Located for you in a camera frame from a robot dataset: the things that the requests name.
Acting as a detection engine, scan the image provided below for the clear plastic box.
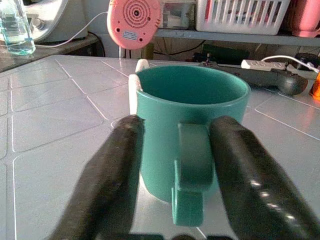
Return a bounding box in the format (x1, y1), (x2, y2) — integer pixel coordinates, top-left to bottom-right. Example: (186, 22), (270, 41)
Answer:
(159, 0), (197, 30)

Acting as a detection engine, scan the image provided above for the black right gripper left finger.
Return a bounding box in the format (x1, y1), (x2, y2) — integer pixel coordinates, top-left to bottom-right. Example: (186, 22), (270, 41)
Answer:
(48, 114), (146, 240)

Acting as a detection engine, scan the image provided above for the white appliance cable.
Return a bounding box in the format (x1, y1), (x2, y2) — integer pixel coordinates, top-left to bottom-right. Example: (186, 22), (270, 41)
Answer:
(33, 11), (109, 49)

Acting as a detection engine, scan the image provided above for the white power strip cable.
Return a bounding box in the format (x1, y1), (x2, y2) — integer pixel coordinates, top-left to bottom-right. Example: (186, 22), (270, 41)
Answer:
(260, 54), (320, 74)

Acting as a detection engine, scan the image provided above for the clear bottle with teal print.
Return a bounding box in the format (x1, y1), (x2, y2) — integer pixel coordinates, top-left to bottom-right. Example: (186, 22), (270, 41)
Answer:
(0, 0), (37, 56)

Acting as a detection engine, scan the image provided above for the white power strip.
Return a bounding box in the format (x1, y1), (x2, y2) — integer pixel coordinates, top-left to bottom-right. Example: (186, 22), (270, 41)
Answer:
(240, 59), (292, 72)

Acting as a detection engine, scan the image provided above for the grey shelf board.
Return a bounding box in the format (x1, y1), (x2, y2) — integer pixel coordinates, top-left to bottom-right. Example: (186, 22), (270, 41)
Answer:
(154, 28), (320, 48)

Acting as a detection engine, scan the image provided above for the white kitchen machine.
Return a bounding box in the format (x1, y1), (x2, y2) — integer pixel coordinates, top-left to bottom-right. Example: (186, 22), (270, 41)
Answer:
(23, 0), (89, 44)

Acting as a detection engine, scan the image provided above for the orange object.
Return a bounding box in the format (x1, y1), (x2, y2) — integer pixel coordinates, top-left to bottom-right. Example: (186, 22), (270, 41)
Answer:
(308, 71), (320, 101)

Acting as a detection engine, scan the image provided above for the pink round appliance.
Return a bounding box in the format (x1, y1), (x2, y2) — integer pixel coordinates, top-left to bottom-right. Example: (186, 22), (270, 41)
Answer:
(106, 0), (162, 50)

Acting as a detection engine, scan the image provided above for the pink container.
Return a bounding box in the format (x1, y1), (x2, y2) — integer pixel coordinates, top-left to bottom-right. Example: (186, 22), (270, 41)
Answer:
(287, 0), (320, 38)

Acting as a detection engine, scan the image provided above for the white slatted plastic basket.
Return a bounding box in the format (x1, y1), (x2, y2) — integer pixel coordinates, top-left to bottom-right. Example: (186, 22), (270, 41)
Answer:
(195, 0), (292, 36)

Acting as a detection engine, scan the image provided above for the teal mug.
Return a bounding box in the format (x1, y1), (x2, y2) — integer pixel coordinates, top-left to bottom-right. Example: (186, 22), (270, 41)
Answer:
(134, 65), (251, 227)

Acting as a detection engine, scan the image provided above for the white curved handle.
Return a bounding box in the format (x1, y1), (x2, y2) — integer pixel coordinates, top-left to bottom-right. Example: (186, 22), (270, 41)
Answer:
(128, 59), (150, 116)

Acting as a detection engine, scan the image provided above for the grey and black tool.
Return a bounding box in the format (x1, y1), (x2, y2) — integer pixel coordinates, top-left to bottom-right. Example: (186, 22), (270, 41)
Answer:
(199, 61), (309, 96)

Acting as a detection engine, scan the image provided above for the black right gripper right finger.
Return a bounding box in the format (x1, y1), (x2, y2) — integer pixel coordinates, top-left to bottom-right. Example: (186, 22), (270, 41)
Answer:
(209, 115), (320, 240)

